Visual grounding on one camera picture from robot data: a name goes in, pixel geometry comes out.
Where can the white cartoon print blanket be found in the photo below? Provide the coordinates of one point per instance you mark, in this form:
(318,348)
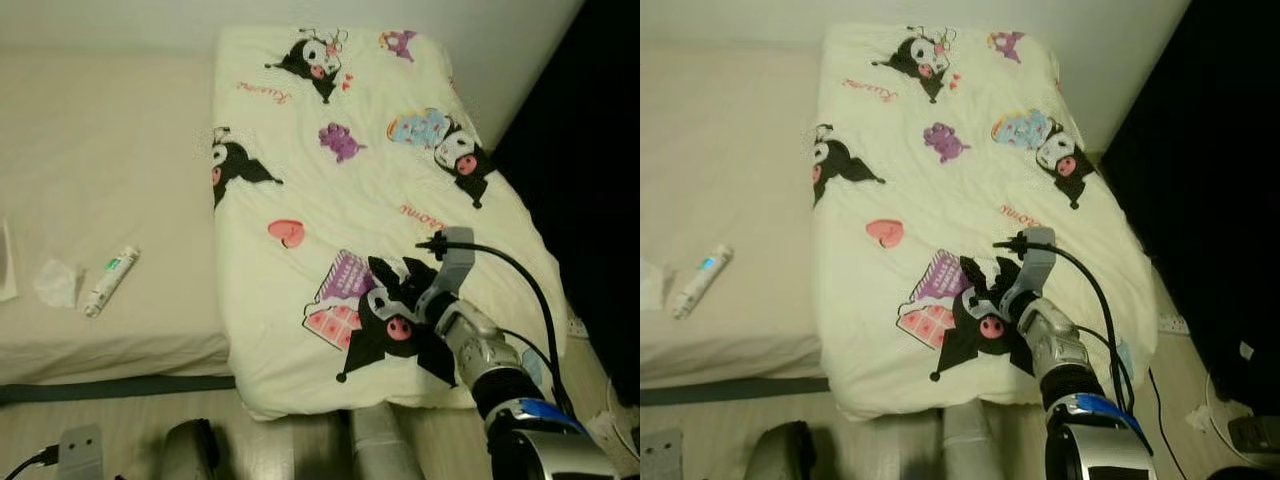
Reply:
(930,190)
(330,190)

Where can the white tissue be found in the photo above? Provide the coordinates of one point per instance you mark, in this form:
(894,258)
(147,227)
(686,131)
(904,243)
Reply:
(58,283)
(655,285)

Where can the white printed tube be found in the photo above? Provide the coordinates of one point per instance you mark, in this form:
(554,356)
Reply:
(110,280)
(700,282)

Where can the white book with blue letters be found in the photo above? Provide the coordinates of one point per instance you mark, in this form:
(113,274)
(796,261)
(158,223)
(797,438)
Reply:
(6,265)

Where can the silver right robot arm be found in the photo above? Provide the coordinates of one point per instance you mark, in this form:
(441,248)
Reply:
(1060,345)
(480,340)

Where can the white power strip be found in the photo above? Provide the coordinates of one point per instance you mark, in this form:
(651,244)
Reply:
(577,328)
(1174,325)

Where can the white paper scrap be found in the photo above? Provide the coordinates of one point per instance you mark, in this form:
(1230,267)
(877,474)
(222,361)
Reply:
(1200,418)

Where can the beige mattress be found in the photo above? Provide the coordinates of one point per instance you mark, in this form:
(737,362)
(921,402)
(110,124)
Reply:
(730,150)
(120,150)

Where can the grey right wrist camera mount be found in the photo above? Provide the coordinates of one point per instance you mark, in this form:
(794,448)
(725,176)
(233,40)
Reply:
(458,262)
(1040,260)

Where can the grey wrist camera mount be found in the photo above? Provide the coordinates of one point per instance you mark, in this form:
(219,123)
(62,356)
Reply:
(82,455)
(1040,260)
(458,262)
(660,455)

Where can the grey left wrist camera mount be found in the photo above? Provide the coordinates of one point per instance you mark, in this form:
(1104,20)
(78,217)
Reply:
(660,455)
(82,455)

